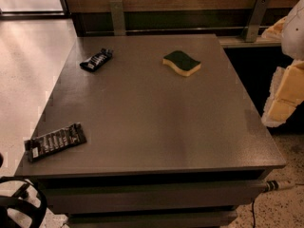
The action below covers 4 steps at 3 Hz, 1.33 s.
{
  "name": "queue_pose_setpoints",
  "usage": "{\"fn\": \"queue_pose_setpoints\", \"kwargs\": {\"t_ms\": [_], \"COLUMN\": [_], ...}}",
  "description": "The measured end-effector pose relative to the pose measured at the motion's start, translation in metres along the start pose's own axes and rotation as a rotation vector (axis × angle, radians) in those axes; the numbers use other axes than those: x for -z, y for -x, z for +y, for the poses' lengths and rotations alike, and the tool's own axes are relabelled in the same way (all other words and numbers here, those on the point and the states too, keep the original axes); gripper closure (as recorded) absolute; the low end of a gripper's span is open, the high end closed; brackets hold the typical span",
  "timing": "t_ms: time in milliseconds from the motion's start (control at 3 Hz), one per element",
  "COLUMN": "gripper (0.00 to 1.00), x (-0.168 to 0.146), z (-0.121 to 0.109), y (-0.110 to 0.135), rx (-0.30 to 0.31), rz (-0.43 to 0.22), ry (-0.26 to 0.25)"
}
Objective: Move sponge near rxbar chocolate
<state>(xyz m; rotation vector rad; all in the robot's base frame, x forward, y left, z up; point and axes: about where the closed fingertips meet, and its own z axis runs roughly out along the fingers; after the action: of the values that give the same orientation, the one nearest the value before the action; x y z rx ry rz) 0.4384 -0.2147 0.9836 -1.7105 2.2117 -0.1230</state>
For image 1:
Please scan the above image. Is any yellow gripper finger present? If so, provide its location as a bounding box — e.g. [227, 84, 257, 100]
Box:
[261, 17, 286, 41]
[261, 60, 304, 127]

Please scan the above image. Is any green and yellow sponge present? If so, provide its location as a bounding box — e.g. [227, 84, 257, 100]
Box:
[162, 50, 201, 77]

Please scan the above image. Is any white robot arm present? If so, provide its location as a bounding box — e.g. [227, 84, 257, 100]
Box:
[261, 0, 304, 127]

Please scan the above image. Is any black rxbar chocolate wrapper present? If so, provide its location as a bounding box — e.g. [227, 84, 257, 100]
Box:
[24, 123, 86, 162]

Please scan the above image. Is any grey drawer cabinet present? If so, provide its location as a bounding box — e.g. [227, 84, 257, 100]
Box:
[17, 35, 285, 228]

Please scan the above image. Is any small black snack bar wrapper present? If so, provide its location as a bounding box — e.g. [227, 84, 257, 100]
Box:
[80, 48, 113, 72]

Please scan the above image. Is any black chair base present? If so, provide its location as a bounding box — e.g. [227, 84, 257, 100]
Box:
[0, 177, 48, 228]

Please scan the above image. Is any right metal bracket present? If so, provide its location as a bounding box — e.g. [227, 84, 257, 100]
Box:
[241, 0, 270, 43]

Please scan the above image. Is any metal bracket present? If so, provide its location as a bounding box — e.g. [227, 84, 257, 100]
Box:
[110, 0, 126, 36]
[241, 0, 270, 43]

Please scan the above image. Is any black cable with connector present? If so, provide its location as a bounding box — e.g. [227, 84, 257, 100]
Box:
[251, 180, 304, 228]

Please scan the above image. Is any left metal bracket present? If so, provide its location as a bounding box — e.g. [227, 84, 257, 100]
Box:
[110, 0, 126, 36]

